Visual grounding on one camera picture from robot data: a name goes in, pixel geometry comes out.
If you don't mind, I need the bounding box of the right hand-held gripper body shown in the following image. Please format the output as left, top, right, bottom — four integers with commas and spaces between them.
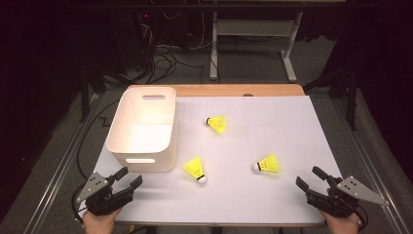
306, 175, 390, 219

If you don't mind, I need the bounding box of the white metal desk frame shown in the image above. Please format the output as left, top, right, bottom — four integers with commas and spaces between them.
208, 11, 304, 84

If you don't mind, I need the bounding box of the black metal stand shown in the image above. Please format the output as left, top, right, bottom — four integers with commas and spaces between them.
303, 62, 358, 131
77, 62, 131, 124

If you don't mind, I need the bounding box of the bundle of tangled cables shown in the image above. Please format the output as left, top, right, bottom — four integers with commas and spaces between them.
139, 11, 222, 86

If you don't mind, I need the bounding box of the person's right hand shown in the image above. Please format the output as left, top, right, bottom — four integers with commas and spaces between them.
319, 210, 361, 234

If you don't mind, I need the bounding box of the yellow shuttlecock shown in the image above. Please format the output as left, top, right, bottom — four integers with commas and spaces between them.
251, 153, 282, 174
205, 114, 228, 135
182, 156, 207, 185

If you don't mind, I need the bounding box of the aluminium rail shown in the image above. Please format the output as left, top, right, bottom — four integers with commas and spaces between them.
22, 92, 100, 234
329, 97, 403, 234

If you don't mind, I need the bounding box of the white plastic bin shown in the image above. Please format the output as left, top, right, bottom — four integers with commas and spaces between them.
105, 86, 179, 174

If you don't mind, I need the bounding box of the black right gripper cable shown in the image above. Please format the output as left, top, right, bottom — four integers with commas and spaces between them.
355, 203, 370, 232

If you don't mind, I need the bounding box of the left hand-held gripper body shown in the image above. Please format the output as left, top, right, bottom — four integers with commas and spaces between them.
76, 171, 135, 217

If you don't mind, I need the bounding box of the wooden table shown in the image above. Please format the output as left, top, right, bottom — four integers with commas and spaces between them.
113, 83, 325, 228

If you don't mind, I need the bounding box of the white paper sheet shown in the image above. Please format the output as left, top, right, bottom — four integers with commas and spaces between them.
79, 95, 360, 226

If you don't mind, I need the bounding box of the dark equipment with red light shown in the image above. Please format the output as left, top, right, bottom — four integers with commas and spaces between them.
135, 9, 196, 47

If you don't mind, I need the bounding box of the person's left hand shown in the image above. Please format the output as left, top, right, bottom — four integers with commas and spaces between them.
82, 208, 123, 234

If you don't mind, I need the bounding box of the long black cable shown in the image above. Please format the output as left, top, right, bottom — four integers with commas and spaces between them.
76, 98, 121, 182

